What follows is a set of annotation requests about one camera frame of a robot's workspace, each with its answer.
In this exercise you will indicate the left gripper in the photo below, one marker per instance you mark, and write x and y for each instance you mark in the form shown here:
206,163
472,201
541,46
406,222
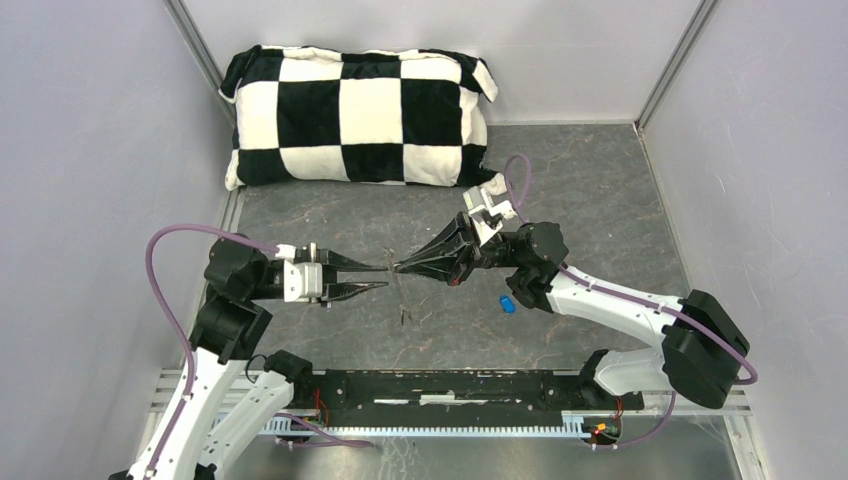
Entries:
331,262

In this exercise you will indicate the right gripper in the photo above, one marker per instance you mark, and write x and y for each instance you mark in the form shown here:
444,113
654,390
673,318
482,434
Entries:
450,256

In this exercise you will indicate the blue key fob tag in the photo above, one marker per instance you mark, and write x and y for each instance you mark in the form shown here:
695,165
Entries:
507,304

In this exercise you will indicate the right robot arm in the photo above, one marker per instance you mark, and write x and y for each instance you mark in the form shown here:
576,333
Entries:
692,346

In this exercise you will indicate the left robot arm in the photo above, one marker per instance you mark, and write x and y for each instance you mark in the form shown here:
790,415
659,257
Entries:
193,441

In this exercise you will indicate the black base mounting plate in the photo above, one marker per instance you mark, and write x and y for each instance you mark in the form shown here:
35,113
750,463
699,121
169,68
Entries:
419,398

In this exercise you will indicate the black and white checkered pillow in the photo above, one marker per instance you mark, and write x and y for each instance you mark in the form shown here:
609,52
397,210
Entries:
377,117

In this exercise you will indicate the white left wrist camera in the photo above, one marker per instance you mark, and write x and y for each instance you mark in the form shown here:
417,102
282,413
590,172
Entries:
292,279

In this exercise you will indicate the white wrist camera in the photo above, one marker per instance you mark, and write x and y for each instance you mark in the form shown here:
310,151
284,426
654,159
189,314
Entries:
292,279
487,217

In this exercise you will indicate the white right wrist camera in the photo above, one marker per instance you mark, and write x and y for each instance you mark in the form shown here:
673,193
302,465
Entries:
487,217

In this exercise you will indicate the white slotted cable duct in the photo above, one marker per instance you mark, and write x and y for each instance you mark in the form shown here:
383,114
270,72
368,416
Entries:
570,427

